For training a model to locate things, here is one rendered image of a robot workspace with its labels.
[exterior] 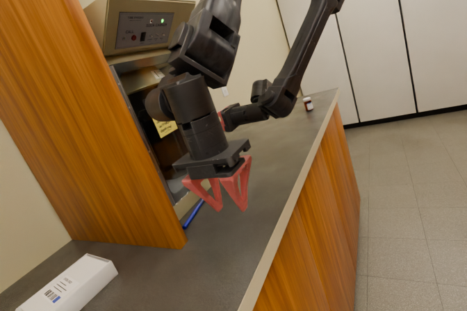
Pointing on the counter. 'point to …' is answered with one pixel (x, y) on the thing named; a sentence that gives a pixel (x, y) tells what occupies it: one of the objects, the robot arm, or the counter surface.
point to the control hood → (151, 3)
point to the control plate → (130, 28)
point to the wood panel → (75, 115)
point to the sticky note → (164, 128)
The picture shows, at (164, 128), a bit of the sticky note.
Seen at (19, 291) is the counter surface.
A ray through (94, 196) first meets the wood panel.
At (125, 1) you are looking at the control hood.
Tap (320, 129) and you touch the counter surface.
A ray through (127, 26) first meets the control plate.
